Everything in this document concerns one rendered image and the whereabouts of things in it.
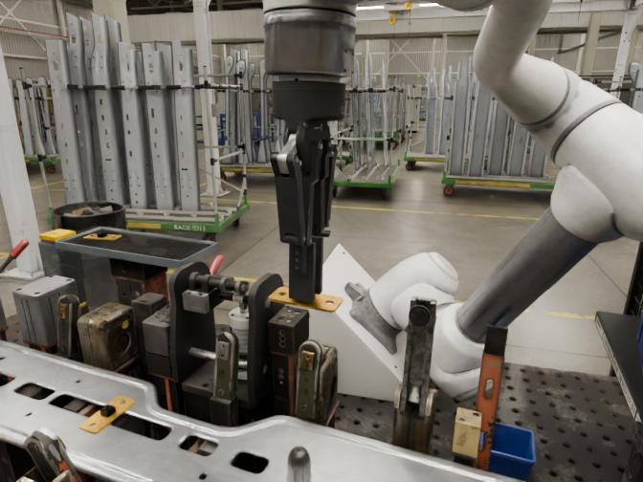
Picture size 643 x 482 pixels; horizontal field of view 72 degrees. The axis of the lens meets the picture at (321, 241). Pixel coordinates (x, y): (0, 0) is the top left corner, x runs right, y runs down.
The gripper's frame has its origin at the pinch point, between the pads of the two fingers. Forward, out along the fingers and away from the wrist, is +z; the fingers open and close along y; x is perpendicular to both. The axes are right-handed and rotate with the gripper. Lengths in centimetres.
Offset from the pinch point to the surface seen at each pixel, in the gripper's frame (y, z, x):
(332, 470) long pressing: 2.6, 30.3, -3.3
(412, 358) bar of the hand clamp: 14.4, 17.5, -11.2
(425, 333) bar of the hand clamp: 14.9, 13.3, -12.6
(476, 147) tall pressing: 695, 44, 9
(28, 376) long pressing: 3, 32, 56
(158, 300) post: 21, 21, 42
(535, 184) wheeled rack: 676, 90, -81
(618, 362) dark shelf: 42, 26, -45
